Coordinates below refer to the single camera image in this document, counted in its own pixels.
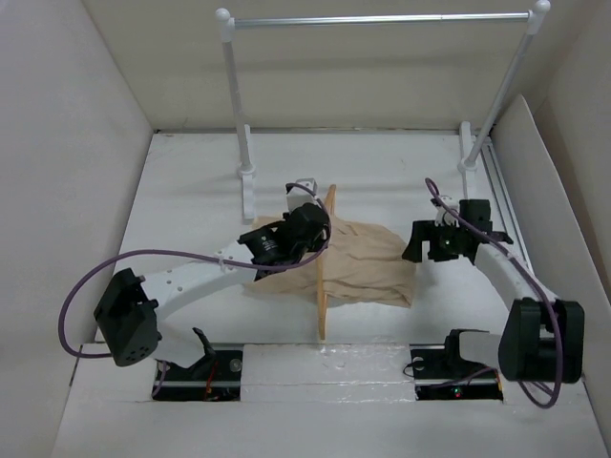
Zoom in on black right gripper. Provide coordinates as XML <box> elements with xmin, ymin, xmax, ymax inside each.
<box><xmin>400</xmin><ymin>219</ymin><xmax>467</xmax><ymax>261</ymax></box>

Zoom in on beige trousers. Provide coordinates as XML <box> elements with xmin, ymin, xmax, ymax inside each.
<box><xmin>245</xmin><ymin>216</ymin><xmax>416</xmax><ymax>307</ymax></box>

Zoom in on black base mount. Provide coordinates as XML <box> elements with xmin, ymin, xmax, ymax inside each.
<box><xmin>404</xmin><ymin>345</ymin><xmax>503</xmax><ymax>401</ymax></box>
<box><xmin>151</xmin><ymin>327</ymin><xmax>243</xmax><ymax>403</ymax></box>

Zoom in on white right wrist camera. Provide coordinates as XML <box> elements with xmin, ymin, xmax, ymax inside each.
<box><xmin>432</xmin><ymin>196</ymin><xmax>459</xmax><ymax>226</ymax></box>

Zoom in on white clothes rack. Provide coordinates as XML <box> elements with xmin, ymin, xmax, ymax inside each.
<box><xmin>215</xmin><ymin>1</ymin><xmax>551</xmax><ymax>222</ymax></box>

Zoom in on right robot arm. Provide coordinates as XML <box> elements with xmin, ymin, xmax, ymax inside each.
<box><xmin>402</xmin><ymin>196</ymin><xmax>585</xmax><ymax>384</ymax></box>

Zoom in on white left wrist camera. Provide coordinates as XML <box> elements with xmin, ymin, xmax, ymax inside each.
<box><xmin>285</xmin><ymin>177</ymin><xmax>317</xmax><ymax>212</ymax></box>

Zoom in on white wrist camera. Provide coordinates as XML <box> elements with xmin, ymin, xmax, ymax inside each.
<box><xmin>432</xmin><ymin>196</ymin><xmax>459</xmax><ymax>226</ymax></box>
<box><xmin>285</xmin><ymin>177</ymin><xmax>317</xmax><ymax>212</ymax></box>

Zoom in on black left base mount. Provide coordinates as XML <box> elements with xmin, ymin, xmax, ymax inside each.
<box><xmin>151</xmin><ymin>327</ymin><xmax>243</xmax><ymax>403</ymax></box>

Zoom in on wooden clothes hanger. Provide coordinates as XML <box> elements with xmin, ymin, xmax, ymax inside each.
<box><xmin>316</xmin><ymin>184</ymin><xmax>337</xmax><ymax>341</ymax></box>

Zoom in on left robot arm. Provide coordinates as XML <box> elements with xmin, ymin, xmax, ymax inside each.
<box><xmin>94</xmin><ymin>202</ymin><xmax>331</xmax><ymax>379</ymax></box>

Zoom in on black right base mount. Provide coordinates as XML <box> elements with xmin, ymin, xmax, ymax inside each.
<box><xmin>404</xmin><ymin>345</ymin><xmax>503</xmax><ymax>401</ymax></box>

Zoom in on aluminium rail right side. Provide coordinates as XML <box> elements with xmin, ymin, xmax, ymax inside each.
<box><xmin>480</xmin><ymin>138</ymin><xmax>530</xmax><ymax>265</ymax></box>

